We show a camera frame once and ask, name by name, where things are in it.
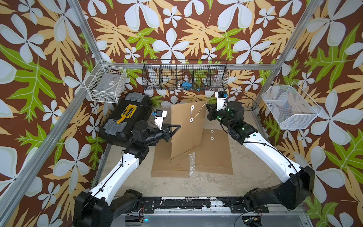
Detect white wire basket left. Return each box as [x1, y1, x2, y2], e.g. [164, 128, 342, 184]
[85, 61, 127, 104]

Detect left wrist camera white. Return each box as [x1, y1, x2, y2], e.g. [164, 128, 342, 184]
[154, 109, 167, 130]

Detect brown kraft file bag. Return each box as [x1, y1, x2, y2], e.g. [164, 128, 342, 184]
[171, 101, 208, 161]
[195, 129, 233, 175]
[151, 140, 190, 178]

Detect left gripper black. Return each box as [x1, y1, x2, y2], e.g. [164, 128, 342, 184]
[142, 123, 179, 147]

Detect black yellow toolbox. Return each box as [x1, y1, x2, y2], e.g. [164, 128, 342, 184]
[99, 92, 153, 147]

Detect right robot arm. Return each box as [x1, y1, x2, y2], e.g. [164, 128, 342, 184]
[206, 101, 315, 211]

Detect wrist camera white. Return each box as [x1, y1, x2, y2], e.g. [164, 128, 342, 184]
[154, 109, 167, 130]
[215, 90, 228, 111]

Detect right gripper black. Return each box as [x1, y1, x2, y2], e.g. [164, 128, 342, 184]
[206, 103, 235, 132]

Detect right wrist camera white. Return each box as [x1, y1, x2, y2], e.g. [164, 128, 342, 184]
[215, 90, 228, 111]

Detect black wire basket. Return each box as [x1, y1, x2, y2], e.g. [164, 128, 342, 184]
[141, 59, 229, 91]

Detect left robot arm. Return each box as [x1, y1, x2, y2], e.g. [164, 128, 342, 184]
[71, 121, 181, 227]

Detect white wire basket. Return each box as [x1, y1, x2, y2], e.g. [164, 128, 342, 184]
[85, 61, 127, 104]
[262, 82, 323, 130]

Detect white wire basket right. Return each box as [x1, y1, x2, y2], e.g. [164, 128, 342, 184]
[262, 82, 323, 130]

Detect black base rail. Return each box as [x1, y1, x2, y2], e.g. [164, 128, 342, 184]
[128, 196, 268, 214]

